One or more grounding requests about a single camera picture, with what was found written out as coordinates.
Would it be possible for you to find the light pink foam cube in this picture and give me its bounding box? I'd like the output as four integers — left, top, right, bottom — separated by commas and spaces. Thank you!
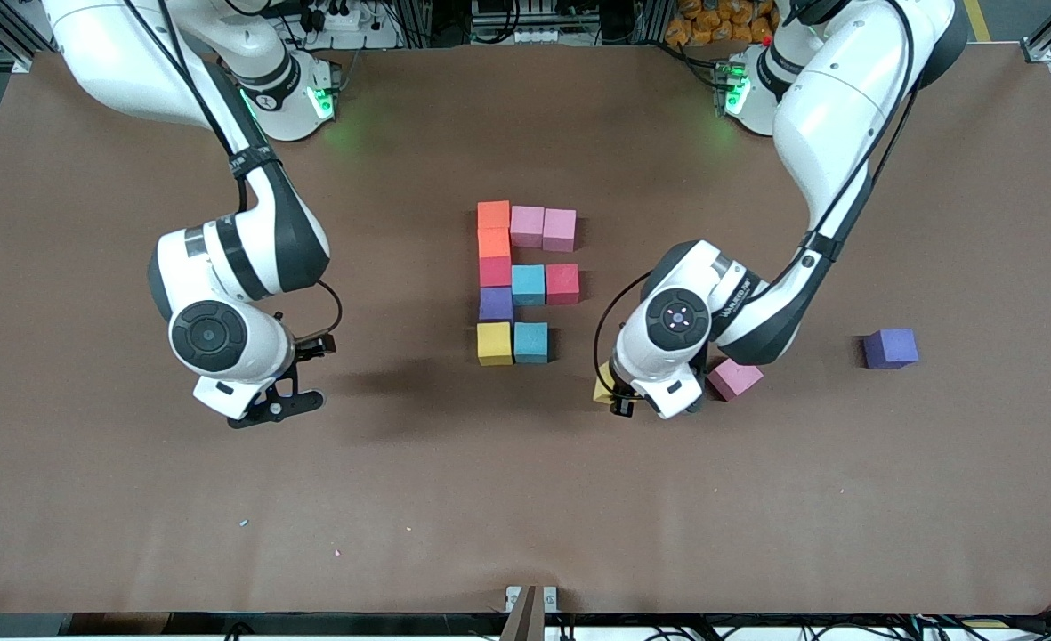
542, 208, 578, 253
707, 358, 765, 402

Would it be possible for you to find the black cable bundle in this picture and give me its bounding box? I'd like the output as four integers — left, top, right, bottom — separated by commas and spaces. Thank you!
641, 613, 1051, 641

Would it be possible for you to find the pile of orange objects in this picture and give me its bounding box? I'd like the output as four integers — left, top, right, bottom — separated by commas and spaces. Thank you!
665, 0, 780, 47

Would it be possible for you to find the dusty pink foam cube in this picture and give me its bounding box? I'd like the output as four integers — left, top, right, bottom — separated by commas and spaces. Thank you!
510, 206, 546, 249

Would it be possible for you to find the brown camera stand pole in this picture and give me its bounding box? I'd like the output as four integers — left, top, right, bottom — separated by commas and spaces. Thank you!
499, 585, 546, 641

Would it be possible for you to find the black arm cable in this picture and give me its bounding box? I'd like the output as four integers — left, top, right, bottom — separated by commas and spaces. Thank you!
296, 280, 345, 342
593, 270, 655, 370

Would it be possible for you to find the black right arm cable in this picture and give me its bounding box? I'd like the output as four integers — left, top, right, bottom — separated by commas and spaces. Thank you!
296, 280, 345, 342

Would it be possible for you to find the purple foam cube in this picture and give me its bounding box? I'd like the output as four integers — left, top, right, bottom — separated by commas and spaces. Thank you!
863, 328, 920, 370
479, 287, 515, 325

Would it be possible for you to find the white power strip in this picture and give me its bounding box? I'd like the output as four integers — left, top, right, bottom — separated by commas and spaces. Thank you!
298, 0, 401, 50
472, 23, 579, 45

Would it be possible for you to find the blue foam cube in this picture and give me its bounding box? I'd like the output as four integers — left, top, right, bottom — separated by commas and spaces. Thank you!
512, 264, 547, 308
513, 321, 550, 365

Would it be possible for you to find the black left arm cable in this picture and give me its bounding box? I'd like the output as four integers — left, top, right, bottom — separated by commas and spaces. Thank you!
593, 270, 655, 370

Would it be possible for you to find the brown table cover sheet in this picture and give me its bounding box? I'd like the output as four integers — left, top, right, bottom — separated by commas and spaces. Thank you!
0, 45, 1051, 617

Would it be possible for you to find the metal table edge bracket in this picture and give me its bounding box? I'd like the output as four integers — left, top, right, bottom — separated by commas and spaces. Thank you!
505, 585, 559, 615

